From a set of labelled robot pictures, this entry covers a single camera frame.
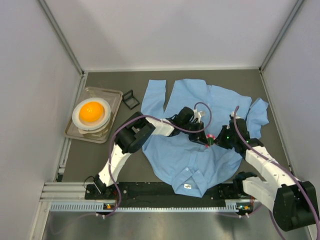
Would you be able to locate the orange bowl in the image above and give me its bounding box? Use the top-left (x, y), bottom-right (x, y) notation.
top-left (79, 101), bottom-right (104, 123)

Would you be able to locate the clear plastic tray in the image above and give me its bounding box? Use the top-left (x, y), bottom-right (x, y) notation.
top-left (64, 86), bottom-right (123, 144)

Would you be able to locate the small black stand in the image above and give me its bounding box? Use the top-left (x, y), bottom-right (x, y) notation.
top-left (122, 89), bottom-right (140, 110)

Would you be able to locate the light blue button shirt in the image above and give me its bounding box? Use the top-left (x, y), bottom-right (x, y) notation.
top-left (141, 79), bottom-right (269, 198)

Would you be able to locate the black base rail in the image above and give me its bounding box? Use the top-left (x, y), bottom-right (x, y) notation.
top-left (84, 182), bottom-right (253, 207)

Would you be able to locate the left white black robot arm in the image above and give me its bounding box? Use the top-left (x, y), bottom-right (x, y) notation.
top-left (93, 106), bottom-right (208, 196)

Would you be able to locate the grey slotted cable duct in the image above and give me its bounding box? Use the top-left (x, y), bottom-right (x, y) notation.
top-left (50, 202), bottom-right (249, 213)

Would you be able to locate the pink flower brooch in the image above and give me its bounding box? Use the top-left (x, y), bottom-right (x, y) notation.
top-left (205, 134), bottom-right (216, 148)

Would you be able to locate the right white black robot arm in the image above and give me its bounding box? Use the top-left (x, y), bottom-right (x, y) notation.
top-left (214, 116), bottom-right (320, 232)

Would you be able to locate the white plate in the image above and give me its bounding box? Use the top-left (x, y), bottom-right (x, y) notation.
top-left (71, 97), bottom-right (111, 131)

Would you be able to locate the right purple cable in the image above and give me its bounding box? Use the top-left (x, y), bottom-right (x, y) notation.
top-left (233, 105), bottom-right (320, 240)

